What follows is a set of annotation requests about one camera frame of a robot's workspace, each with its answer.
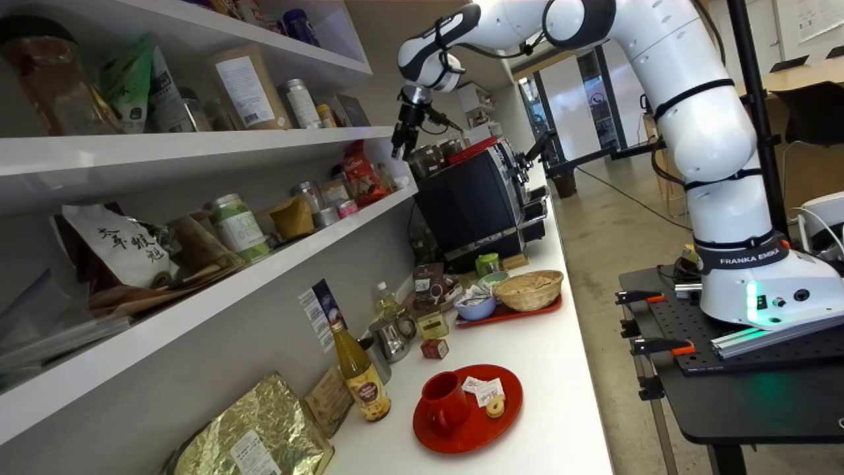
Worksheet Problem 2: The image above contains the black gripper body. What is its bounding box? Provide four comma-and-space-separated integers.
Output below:
391, 88, 431, 159

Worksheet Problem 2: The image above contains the orange snack packet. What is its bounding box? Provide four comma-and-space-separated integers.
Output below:
340, 142, 391, 206

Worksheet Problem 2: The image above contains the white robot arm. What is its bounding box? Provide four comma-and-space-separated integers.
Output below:
398, 0, 844, 329

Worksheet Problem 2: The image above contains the black coffee machine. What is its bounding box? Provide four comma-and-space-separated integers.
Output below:
415, 136, 547, 271

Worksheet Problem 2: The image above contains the blue bowl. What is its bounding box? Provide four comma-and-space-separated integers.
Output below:
453, 282, 495, 321

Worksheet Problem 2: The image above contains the white green jar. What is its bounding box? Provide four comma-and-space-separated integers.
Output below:
210, 192, 268, 264

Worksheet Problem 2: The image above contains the woven basket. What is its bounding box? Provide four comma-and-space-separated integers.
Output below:
495, 268, 563, 312

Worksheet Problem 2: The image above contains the amber glass bottle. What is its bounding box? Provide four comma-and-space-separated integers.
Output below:
329, 313, 391, 421

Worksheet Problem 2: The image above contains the red cup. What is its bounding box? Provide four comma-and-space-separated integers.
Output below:
420, 373, 472, 436

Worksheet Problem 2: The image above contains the red plate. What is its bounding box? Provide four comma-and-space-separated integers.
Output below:
411, 363, 522, 454

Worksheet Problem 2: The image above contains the white bag chinese text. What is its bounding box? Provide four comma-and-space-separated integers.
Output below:
60, 202, 177, 287

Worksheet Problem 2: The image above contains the gold foil bag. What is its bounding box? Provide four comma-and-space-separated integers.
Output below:
163, 373, 336, 475

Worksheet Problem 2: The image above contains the black mounting table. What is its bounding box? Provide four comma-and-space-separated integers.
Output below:
617, 267, 844, 475

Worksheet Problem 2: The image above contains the blue white wall card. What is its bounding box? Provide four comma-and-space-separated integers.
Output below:
297, 280, 344, 351

